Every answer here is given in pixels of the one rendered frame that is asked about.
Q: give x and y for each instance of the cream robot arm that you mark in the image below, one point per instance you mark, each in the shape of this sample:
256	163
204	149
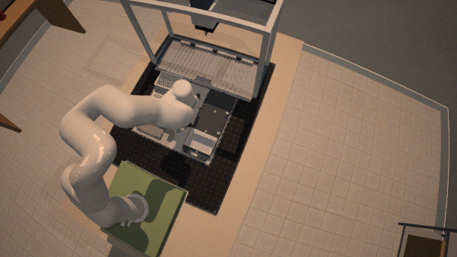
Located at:
84	184

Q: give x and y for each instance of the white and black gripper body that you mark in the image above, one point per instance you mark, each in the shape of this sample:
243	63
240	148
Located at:
197	107

